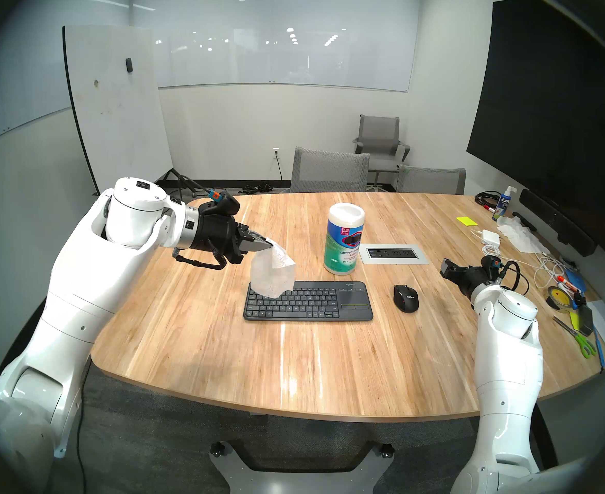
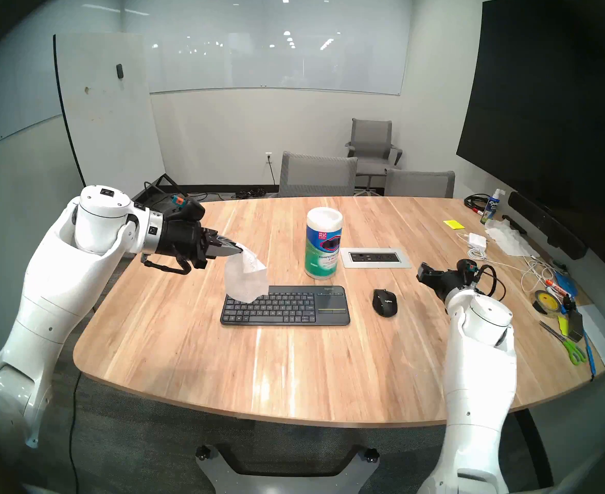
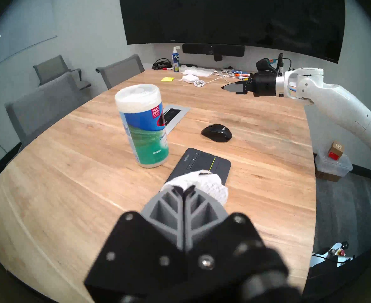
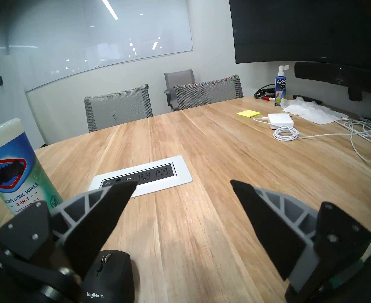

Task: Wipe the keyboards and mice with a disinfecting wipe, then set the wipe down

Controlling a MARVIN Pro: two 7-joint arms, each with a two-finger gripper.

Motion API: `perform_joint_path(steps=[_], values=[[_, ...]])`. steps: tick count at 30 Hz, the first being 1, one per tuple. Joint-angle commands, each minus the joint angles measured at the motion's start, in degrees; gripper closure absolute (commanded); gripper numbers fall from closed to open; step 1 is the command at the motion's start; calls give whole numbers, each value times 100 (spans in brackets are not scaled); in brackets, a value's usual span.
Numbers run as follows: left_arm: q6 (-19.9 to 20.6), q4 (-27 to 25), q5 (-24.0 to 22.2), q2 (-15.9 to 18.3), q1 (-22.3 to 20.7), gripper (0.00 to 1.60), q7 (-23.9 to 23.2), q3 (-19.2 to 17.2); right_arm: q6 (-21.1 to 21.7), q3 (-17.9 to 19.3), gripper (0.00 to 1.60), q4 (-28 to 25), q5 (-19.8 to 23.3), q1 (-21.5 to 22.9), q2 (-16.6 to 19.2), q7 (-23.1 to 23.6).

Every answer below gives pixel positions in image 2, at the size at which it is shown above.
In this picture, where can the mobile whiteboard on stand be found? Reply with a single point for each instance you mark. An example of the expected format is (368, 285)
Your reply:
(112, 117)

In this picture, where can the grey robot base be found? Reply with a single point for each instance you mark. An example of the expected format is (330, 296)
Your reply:
(287, 480)

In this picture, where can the blue flat packet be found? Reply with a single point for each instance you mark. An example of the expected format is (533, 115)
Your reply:
(567, 282)

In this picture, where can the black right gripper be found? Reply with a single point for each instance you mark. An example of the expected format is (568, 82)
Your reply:
(449, 283)

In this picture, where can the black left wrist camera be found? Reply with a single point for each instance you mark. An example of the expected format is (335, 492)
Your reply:
(187, 207)

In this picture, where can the blue pen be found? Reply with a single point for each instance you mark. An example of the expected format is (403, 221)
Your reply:
(589, 354)

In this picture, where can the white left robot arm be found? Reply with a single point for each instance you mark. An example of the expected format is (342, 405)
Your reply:
(50, 292)

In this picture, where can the orange capped marker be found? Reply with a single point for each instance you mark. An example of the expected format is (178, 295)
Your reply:
(554, 285)

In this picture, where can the grey mesh office chair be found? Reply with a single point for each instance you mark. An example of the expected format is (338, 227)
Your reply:
(420, 184)
(318, 175)

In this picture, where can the blue whiteboard cleaner spray bottle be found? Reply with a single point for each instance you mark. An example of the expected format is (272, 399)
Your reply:
(491, 207)

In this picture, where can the yellow tape roll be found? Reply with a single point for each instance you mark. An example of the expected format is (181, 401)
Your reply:
(547, 302)

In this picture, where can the black Logitech keyboard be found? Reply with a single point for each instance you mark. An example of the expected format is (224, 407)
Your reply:
(292, 313)

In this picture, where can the yellow sticky note pad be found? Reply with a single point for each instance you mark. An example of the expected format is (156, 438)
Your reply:
(454, 224)

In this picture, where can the disinfecting wipes canister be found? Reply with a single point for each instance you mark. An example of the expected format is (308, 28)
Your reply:
(323, 246)

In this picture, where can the white disinfecting wipe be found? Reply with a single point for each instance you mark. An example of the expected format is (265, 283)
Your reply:
(246, 277)

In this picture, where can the wall board with writing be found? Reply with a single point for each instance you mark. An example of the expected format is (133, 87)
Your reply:
(9, 102)

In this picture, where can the grey office chair with armrests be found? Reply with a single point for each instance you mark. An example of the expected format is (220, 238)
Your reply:
(372, 138)

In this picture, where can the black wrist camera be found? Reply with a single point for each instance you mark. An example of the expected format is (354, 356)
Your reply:
(468, 267)
(187, 207)

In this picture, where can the crumpled white tissue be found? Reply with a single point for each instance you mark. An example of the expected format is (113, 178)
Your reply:
(511, 241)

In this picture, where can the black table leg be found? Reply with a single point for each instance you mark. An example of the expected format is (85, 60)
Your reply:
(534, 446)

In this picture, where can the black Logitech mouse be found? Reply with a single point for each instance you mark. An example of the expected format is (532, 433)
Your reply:
(385, 302)

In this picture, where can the black video conference bar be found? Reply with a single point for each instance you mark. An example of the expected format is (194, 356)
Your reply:
(547, 224)

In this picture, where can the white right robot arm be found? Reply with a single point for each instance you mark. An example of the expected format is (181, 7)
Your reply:
(480, 369)

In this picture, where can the glass wall whiteboard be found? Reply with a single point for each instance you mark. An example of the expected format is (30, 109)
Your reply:
(261, 40)

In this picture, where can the white paper sheet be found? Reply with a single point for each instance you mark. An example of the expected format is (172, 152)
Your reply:
(603, 336)

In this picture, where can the black and yellow box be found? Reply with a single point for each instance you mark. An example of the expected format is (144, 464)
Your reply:
(574, 325)

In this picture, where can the white power adapter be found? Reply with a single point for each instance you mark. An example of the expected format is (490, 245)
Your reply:
(478, 241)

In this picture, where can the large black TV screen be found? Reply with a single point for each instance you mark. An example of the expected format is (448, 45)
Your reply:
(549, 112)

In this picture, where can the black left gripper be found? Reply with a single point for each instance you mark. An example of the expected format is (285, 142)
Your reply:
(184, 238)

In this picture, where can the white table power outlet panel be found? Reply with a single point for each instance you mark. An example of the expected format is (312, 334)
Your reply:
(374, 258)

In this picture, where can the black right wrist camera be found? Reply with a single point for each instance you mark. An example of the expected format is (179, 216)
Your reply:
(468, 267)

